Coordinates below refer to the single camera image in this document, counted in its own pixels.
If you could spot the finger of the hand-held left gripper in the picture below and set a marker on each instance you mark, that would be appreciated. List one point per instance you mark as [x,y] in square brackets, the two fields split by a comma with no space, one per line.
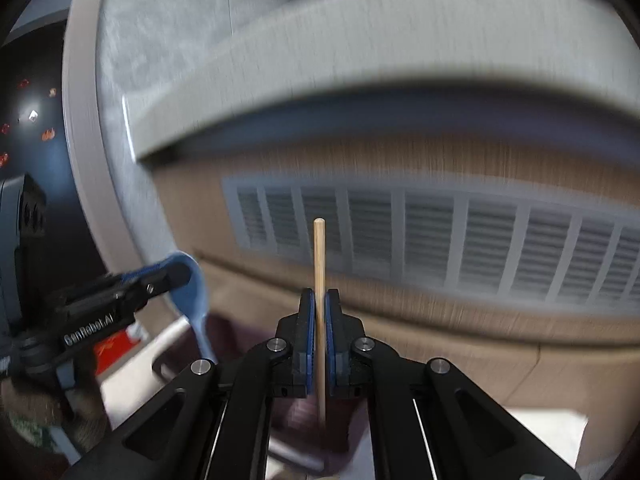
[167,282]
[142,271]

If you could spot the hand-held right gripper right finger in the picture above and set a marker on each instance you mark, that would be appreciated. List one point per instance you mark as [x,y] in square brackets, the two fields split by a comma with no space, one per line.
[330,340]

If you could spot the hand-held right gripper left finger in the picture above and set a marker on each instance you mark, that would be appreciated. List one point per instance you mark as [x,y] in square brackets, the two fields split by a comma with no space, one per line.
[310,340]

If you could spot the blue spoon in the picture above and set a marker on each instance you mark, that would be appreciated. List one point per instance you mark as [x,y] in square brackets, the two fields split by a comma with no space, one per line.
[198,292]

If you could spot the wooden chopstick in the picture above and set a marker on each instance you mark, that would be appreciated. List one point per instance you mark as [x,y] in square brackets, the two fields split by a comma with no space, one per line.
[320,260]

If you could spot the red doormat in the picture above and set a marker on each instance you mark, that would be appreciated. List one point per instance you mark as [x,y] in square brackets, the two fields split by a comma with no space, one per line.
[120,350]

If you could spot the red door magnets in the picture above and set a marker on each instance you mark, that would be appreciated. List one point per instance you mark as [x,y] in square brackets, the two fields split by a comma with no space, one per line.
[48,135]

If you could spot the dark door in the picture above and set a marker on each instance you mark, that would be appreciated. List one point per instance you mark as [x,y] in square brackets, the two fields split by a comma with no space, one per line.
[35,125]

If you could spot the grey vent grille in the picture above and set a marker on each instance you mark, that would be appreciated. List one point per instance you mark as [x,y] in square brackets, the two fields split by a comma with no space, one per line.
[450,240]

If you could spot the wooden cabinet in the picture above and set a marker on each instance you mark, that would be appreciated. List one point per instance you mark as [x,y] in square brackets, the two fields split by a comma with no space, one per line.
[450,160]

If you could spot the white table cloth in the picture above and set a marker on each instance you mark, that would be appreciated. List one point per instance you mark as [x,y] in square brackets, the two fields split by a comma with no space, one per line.
[540,440]

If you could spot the speckled stone countertop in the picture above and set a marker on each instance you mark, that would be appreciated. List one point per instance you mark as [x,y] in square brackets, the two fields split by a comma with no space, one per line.
[350,60]

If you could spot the door frame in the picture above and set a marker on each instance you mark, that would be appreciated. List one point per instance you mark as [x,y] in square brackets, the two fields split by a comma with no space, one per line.
[82,160]

